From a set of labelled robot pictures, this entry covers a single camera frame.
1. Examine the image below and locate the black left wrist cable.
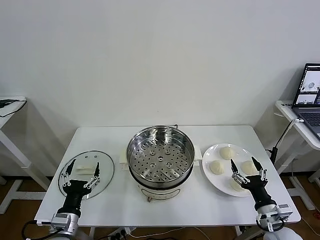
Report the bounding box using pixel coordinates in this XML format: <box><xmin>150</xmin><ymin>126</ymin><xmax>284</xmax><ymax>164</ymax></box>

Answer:
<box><xmin>22</xmin><ymin>220</ymin><xmax>53</xmax><ymax>240</ymax></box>

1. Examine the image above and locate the round white plate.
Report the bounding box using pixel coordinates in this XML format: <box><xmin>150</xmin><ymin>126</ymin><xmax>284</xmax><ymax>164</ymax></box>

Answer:
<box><xmin>202</xmin><ymin>143</ymin><xmax>265</xmax><ymax>198</ymax></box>

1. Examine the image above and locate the white steamed baozi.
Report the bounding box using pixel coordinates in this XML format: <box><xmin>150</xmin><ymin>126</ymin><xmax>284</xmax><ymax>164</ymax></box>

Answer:
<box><xmin>208</xmin><ymin>160</ymin><xmax>224</xmax><ymax>175</ymax></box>
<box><xmin>229</xmin><ymin>178</ymin><xmax>248</xmax><ymax>193</ymax></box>
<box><xmin>219</xmin><ymin>146</ymin><xmax>236</xmax><ymax>160</ymax></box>
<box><xmin>240</xmin><ymin>160</ymin><xmax>259</xmax><ymax>175</ymax></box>

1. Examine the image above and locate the white power strip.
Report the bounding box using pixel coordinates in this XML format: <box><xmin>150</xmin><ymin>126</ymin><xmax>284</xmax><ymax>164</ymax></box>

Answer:
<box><xmin>107</xmin><ymin>227</ymin><xmax>136</xmax><ymax>238</ymax></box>

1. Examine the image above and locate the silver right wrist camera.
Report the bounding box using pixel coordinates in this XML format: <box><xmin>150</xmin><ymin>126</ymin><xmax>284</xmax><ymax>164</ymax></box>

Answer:
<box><xmin>276</xmin><ymin>203</ymin><xmax>294</xmax><ymax>222</ymax></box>

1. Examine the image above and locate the stainless steel steamer pot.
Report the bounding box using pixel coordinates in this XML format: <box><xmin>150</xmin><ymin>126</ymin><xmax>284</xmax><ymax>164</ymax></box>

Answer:
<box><xmin>118</xmin><ymin>143</ymin><xmax>203</xmax><ymax>203</ymax></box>

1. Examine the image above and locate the round glass pot lid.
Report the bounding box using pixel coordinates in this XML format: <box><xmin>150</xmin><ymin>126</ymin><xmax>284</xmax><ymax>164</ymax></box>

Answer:
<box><xmin>57</xmin><ymin>149</ymin><xmax>115</xmax><ymax>201</ymax></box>

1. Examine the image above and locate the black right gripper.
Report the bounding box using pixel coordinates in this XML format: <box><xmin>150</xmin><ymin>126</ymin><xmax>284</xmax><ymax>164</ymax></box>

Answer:
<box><xmin>229</xmin><ymin>156</ymin><xmax>276</xmax><ymax>210</ymax></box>

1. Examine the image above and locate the white side table with laptop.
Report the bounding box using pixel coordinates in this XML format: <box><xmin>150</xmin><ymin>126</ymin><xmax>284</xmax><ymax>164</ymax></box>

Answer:
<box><xmin>274</xmin><ymin>99</ymin><xmax>320</xmax><ymax>211</ymax></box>

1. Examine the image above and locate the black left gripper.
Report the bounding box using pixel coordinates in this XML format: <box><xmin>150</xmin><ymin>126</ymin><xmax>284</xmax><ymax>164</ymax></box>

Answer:
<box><xmin>59</xmin><ymin>159</ymin><xmax>101</xmax><ymax>215</ymax></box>

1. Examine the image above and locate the grey open laptop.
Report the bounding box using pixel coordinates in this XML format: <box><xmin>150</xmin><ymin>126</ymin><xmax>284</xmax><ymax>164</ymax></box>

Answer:
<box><xmin>291</xmin><ymin>62</ymin><xmax>320</xmax><ymax>140</ymax></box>

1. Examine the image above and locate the white laptop cable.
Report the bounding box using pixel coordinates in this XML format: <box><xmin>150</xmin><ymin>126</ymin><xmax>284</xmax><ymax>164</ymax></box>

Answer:
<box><xmin>289</xmin><ymin>117</ymin><xmax>305</xmax><ymax>131</ymax></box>

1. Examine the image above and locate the black cable on side table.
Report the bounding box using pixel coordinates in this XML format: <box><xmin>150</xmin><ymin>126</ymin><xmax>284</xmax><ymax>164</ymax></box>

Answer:
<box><xmin>0</xmin><ymin>99</ymin><xmax>28</xmax><ymax>118</ymax></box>

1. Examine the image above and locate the perforated steel steamer basket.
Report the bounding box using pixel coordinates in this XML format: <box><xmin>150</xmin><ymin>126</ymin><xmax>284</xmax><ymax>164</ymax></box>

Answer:
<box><xmin>126</xmin><ymin>126</ymin><xmax>196</xmax><ymax>187</ymax></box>

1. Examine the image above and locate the white cord under table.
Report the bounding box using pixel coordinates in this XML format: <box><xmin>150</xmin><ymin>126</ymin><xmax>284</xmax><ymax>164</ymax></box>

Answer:
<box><xmin>132</xmin><ymin>226</ymin><xmax>213</xmax><ymax>238</ymax></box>

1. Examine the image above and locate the white side table with cable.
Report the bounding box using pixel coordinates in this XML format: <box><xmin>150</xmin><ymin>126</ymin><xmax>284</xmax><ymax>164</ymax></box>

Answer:
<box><xmin>0</xmin><ymin>96</ymin><xmax>53</xmax><ymax>215</ymax></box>

